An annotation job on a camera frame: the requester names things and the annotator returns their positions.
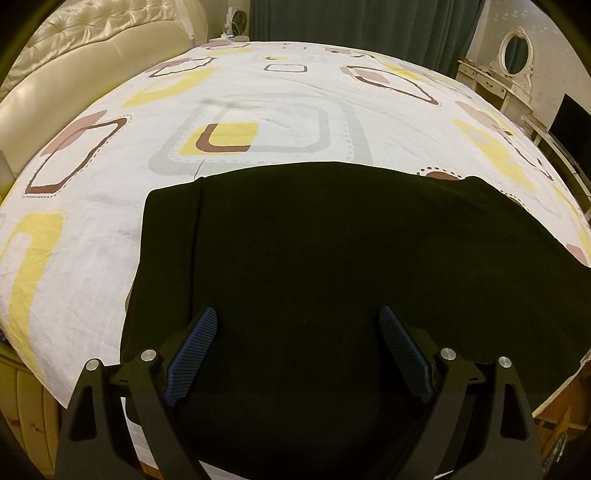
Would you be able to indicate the small white desk fan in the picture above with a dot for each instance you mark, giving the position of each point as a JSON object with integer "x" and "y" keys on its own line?
{"x": 239, "y": 21}

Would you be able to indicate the black flat screen television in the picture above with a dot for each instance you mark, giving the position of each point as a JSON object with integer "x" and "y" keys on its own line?
{"x": 572, "y": 124}

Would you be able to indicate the white television stand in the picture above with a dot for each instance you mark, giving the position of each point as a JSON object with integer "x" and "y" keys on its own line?
{"x": 554, "y": 147}

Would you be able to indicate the black pants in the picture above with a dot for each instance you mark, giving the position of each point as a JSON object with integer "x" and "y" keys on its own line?
{"x": 323, "y": 240}

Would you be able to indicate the white vanity dresser with mirror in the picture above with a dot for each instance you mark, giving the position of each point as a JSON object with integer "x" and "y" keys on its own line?
{"x": 501, "y": 81}

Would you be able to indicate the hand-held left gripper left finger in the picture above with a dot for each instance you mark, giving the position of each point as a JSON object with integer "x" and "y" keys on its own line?
{"x": 191, "y": 353}

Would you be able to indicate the bed with patterned sheet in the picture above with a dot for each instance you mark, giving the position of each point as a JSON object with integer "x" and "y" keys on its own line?
{"x": 277, "y": 97}

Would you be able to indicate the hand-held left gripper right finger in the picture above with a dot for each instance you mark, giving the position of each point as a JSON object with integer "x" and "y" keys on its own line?
{"x": 406, "y": 355}

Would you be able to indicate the cream padded bed frame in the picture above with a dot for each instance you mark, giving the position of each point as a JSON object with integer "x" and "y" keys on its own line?
{"x": 27, "y": 415}

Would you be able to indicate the dark teal curtain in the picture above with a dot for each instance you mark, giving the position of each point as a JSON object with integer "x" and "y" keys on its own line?
{"x": 369, "y": 23}

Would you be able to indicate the cream tufted leather headboard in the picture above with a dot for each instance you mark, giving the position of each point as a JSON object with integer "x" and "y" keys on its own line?
{"x": 92, "y": 46}

